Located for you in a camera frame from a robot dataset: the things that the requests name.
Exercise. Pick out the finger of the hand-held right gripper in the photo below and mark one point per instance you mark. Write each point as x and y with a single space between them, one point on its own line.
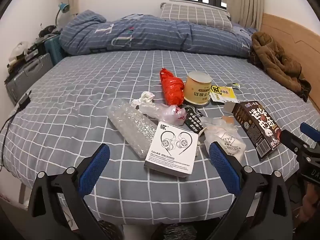
292 140
308 128

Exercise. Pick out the black printed packet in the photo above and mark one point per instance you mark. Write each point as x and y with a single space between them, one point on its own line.
193 117

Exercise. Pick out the grey suitcase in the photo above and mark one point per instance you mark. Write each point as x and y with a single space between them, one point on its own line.
27 75

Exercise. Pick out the blue desk lamp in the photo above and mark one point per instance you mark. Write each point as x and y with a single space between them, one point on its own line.
63 7

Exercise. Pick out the white crumpled tissue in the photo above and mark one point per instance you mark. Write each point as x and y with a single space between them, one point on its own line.
146 97

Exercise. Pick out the wooden headboard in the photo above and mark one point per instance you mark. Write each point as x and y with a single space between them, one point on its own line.
300 45

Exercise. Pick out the yellow yogurt cup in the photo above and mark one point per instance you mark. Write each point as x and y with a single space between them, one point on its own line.
197 90

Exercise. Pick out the clear bubble wrap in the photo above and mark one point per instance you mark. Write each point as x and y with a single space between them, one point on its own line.
127 122

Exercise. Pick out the grey checked bed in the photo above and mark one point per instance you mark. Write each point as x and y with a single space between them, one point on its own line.
75 92

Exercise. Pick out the teal suitcase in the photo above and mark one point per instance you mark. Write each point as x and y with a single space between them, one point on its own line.
53 50

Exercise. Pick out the yellow snack wrapper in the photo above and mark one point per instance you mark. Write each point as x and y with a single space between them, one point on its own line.
222 93

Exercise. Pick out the grey checked pillow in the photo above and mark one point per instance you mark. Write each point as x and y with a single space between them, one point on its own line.
195 15

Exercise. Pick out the dark printed cardboard box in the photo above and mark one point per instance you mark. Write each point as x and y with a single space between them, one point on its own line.
257 130

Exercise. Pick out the white round object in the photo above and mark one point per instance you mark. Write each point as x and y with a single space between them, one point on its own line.
18 51

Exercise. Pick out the wide beige curtain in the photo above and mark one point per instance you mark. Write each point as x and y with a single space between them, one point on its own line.
245 2

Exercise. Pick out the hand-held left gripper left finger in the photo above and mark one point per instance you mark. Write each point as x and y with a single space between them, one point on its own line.
95 165

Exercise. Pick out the clear red printed plastic bag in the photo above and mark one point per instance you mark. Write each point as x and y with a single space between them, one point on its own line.
172 115

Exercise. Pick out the brown quilted jacket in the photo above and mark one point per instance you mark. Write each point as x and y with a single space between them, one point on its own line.
272 57

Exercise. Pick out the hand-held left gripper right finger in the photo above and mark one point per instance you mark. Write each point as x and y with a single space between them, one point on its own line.
225 165

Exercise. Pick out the clear bag with white label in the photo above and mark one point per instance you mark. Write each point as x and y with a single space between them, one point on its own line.
230 135

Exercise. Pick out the white earphone box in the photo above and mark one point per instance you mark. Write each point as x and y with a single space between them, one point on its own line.
172 150

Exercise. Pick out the blue striped duvet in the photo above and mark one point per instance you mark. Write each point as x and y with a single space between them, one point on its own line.
150 35

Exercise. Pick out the dark clutter pile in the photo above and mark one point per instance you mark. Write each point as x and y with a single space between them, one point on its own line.
48 32

